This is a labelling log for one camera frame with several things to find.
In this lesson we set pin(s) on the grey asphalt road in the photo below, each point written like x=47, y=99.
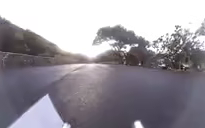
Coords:
x=116, y=95

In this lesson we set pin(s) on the broad spreading tree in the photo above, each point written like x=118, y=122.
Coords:
x=120, y=35

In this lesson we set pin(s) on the robot's own part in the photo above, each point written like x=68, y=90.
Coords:
x=138, y=124
x=66, y=125

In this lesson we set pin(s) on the bushes on slope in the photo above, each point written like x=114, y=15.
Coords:
x=26, y=41

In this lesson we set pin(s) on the stone wall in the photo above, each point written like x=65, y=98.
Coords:
x=23, y=60

